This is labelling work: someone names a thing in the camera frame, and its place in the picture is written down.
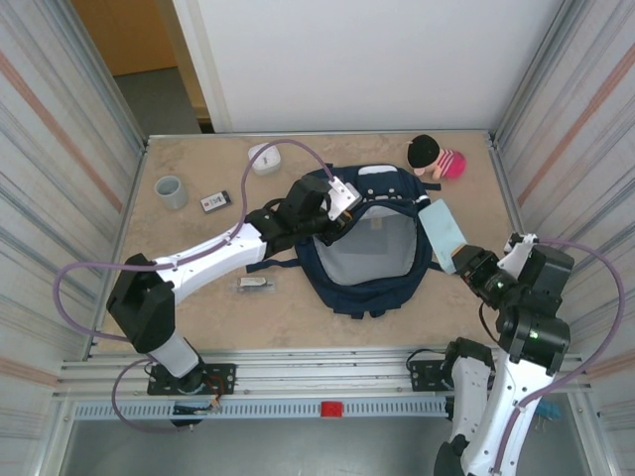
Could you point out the light blue pouch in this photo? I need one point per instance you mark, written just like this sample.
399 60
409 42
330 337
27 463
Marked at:
441 233

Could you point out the navy blue backpack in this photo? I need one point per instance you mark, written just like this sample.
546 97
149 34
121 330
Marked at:
367 292

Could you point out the clear pencil case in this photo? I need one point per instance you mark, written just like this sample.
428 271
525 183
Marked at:
255 285

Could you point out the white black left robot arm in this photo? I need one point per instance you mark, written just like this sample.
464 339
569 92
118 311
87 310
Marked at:
213 253

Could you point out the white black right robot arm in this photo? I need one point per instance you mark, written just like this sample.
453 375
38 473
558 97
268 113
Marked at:
501 406

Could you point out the white square box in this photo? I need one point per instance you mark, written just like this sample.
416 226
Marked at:
268 163

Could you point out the pink plush doll black hair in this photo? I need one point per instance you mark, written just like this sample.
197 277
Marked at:
446 163

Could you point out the blue binder clip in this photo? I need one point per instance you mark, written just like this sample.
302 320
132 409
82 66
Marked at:
549 410

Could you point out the grey cup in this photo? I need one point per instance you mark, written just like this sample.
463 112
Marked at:
171 196

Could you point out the aluminium mounting rails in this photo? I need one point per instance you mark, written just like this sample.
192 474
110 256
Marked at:
322 369

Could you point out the red button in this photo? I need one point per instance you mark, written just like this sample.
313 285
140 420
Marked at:
331 409

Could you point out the brown wooden door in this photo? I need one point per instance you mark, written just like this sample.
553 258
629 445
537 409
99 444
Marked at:
124 35

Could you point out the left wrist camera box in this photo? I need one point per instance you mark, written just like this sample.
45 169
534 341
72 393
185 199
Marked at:
344 196

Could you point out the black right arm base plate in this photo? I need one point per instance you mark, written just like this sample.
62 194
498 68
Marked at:
421 372

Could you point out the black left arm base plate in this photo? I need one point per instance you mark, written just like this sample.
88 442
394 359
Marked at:
220 372

